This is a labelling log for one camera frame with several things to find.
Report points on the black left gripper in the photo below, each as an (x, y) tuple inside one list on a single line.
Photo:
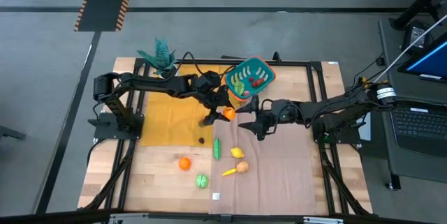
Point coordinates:
[(214, 95)]

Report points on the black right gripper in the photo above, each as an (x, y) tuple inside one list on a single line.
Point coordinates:
[(279, 114)]

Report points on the ribbed orange toy pumpkin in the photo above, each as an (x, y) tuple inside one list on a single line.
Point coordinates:
[(229, 113)]

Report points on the pink toy peach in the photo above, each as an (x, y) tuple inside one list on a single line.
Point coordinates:
[(246, 93)]

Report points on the light green toy leaf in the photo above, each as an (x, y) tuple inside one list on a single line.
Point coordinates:
[(239, 87)]

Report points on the red toy apple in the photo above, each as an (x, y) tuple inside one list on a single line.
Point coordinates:
[(259, 82)]

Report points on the yellow toy lemon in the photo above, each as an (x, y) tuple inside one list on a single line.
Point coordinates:
[(237, 153)]

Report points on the tan toy potato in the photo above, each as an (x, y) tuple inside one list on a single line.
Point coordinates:
[(242, 166)]

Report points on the smooth toy orange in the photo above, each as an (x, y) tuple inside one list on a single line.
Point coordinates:
[(184, 163)]

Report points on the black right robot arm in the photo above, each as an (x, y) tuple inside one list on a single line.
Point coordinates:
[(331, 107)]

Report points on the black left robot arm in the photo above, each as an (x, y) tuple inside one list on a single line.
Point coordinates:
[(157, 84)]

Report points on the teal basket orange rim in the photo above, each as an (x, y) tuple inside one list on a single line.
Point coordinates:
[(267, 68)]

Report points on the yellow cloth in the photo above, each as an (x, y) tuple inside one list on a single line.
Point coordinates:
[(167, 123)]

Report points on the yellow toy banana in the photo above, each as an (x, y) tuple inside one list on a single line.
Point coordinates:
[(229, 172)]

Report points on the pale pink cloth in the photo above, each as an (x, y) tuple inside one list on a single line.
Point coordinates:
[(286, 182)]

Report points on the green toy cabbage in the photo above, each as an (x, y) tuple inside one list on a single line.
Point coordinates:
[(202, 181)]

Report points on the artificial plant white pot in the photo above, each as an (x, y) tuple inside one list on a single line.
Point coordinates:
[(160, 58)]

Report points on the white cloth label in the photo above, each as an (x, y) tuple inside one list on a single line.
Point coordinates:
[(216, 196)]

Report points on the black desk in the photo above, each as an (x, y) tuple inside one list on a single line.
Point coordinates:
[(387, 60)]

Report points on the black striped-edge floor mat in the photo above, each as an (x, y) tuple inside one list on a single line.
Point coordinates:
[(104, 7)]

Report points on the black laptop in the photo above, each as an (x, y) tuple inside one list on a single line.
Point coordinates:
[(419, 123)]

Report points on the black power adapter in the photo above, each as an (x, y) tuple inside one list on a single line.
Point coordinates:
[(415, 35)]

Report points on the computer monitor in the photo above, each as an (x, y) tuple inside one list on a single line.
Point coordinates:
[(429, 60)]

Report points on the black metal stand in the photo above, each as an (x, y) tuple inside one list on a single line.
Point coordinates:
[(415, 6)]

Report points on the black overhead crossbar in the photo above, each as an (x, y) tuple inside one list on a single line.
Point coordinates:
[(52, 218)]

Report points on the grey furniture leg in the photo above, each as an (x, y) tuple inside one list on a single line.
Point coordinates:
[(10, 133)]

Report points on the black bracket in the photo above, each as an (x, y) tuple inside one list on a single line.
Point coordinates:
[(277, 56)]

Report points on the black aluminium table frame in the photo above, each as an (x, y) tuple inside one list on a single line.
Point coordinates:
[(297, 63)]

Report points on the silver bracket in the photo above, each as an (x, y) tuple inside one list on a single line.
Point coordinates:
[(323, 220)]

